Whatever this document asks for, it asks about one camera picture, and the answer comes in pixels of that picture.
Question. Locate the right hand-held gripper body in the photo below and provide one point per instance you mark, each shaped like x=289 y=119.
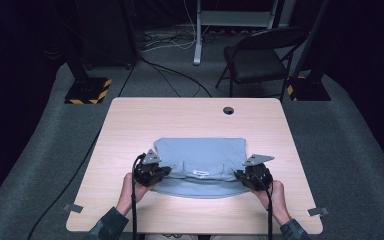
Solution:
x=256 y=176

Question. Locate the white metal stand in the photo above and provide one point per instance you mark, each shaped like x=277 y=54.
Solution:
x=198 y=30

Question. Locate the grey tape piece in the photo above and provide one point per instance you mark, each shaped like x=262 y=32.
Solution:
x=318 y=211
x=72 y=208

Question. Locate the black yellow striped stand base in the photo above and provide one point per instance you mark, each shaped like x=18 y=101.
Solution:
x=86 y=91
x=308 y=89

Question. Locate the person's right hand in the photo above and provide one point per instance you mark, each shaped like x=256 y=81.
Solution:
x=275 y=200

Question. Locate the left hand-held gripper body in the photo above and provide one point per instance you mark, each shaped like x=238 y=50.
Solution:
x=148 y=173

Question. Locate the person's left hand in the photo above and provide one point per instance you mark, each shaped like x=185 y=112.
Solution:
x=131 y=196

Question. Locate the dark round table grommet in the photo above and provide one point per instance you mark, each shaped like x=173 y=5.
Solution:
x=228 y=110

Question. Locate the black equipment cabinet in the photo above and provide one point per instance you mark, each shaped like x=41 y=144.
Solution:
x=106 y=33

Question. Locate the black folding chair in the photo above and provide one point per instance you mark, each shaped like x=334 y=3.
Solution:
x=256 y=63

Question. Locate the light blue printed T-shirt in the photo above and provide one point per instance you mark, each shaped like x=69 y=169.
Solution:
x=201 y=156

